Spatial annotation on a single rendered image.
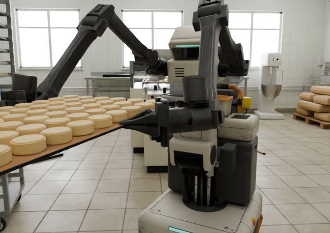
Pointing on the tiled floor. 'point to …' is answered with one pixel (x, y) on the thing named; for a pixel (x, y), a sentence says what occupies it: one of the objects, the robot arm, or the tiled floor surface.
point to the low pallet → (312, 120)
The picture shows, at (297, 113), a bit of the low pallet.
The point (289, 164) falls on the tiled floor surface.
